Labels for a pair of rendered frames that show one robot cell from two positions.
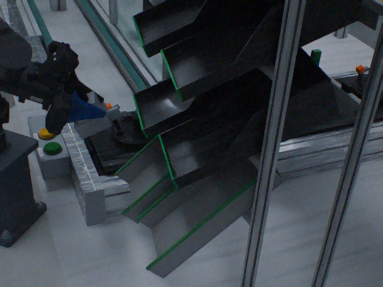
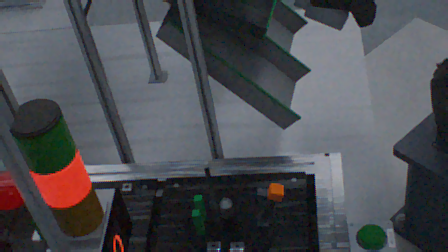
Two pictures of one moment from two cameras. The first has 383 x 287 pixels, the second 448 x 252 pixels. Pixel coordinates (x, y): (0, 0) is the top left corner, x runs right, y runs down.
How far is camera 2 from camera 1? 1.71 m
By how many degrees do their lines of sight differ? 96
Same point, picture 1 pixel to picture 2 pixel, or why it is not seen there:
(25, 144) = (411, 140)
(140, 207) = (291, 63)
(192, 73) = not seen: outside the picture
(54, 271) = (386, 143)
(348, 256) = (94, 101)
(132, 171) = (279, 114)
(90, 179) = (327, 177)
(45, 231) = (393, 194)
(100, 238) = not seen: hidden behind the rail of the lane
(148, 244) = (277, 152)
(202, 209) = not seen: hidden behind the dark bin
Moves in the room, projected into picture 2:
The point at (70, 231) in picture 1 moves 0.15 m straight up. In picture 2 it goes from (361, 185) to (362, 127)
